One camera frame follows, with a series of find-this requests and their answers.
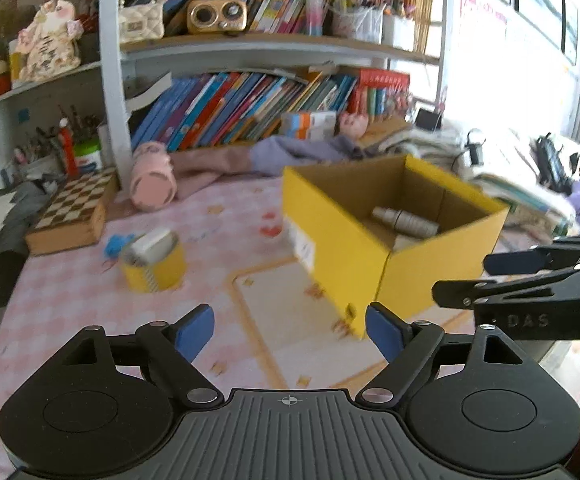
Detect small black display device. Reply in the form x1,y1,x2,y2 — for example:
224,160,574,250
415,108,443,131

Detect stack of papers and books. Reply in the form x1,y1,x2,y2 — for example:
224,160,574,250
359,117,580,238

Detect pink cylindrical bottle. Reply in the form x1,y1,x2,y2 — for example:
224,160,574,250
129,141,177,211

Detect orange white medicine boxes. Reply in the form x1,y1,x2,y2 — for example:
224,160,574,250
280,112,337,141

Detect white power adapter block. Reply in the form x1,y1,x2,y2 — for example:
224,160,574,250
129,228,174,266

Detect row of colourful books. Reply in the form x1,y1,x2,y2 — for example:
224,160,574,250
131,66,411,153

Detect pink purple cloth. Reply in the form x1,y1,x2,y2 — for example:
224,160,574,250
171,136,363,200

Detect white pearl handbag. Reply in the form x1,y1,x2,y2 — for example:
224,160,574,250
118,0,165,44

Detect yellow tape roll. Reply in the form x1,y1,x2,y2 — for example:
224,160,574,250
118,230,187,294

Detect pink checkered table mat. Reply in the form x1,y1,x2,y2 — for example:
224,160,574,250
0,173,521,480

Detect red white marker bottle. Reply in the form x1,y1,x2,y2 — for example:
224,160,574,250
58,117,79,179

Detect green lid white jar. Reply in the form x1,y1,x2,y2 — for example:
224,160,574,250
74,139,103,174

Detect white blue spray bottle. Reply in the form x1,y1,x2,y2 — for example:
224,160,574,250
372,207,440,240

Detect blue crumpled object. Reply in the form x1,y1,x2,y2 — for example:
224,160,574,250
103,234,136,260

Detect pink pig plush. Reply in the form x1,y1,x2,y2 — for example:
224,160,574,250
339,112,369,141

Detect yellow cardboard box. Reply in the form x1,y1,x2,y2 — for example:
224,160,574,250
282,155,508,337

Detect lucky cat figurine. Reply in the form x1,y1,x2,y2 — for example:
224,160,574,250
16,0,84,82

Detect white bookshelf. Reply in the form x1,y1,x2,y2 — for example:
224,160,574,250
0,0,447,190

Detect gold retro radio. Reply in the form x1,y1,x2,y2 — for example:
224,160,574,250
187,0,247,35

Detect wooden chess board box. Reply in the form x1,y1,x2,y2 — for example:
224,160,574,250
25,168,118,256

